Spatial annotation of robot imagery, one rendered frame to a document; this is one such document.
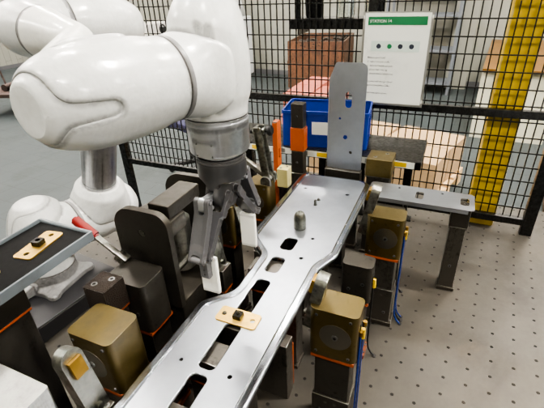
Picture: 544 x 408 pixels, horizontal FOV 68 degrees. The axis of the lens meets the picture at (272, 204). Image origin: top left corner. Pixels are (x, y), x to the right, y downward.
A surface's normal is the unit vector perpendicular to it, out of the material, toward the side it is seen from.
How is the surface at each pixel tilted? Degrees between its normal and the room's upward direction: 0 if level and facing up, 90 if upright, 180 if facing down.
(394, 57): 90
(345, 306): 0
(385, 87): 90
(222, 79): 92
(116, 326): 0
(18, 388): 0
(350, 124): 90
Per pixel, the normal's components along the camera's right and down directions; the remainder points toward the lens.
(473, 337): -0.04, -0.87
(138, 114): 0.70, 0.55
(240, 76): 0.82, 0.26
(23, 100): -0.50, 0.45
